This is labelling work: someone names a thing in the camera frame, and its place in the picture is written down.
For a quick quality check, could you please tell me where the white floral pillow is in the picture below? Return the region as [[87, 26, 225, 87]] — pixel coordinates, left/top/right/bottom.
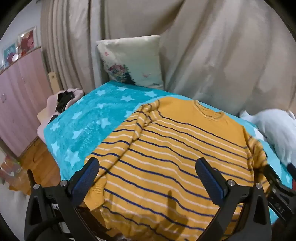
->
[[96, 35, 165, 89]]

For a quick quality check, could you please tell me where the white cloth bundle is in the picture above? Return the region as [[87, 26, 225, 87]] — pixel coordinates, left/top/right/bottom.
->
[[239, 108, 296, 166]]

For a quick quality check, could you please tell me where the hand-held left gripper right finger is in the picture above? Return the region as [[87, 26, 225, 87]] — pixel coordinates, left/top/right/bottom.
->
[[195, 157, 272, 241]]

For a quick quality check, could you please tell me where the wooden board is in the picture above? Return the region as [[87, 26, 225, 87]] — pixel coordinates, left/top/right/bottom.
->
[[48, 72, 60, 93]]

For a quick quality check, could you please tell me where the yellow striped sweater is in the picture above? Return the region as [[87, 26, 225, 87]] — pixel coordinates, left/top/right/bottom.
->
[[83, 97, 271, 241]]

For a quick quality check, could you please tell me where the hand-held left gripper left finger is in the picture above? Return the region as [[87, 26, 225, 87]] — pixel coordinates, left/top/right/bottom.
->
[[24, 157, 100, 241]]

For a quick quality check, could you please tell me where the beige curtain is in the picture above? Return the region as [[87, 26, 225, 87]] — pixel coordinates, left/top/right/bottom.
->
[[40, 0, 296, 116]]

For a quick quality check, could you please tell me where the black bag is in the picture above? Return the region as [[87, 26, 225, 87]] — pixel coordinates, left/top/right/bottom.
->
[[55, 91, 78, 113]]

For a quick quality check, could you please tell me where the floor clutter pile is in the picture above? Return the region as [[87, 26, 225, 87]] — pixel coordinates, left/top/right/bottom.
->
[[0, 150, 23, 187]]

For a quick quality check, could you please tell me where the pink wardrobe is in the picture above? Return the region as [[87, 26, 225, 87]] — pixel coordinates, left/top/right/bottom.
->
[[0, 46, 54, 158]]

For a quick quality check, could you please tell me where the teal star printed blanket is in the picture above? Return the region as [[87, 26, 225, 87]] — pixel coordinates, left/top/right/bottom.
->
[[44, 81, 296, 224]]

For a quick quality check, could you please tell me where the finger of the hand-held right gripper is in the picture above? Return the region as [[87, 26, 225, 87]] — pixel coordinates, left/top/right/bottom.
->
[[264, 164, 282, 189]]

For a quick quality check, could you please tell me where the teal wall poster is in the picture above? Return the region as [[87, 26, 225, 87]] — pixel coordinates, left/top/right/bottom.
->
[[2, 43, 17, 68]]

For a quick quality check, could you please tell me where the red wall poster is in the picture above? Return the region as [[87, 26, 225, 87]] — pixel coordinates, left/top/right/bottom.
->
[[17, 26, 37, 56]]

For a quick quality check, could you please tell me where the pink cloth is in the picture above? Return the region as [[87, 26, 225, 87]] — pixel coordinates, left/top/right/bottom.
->
[[46, 88, 85, 114]]

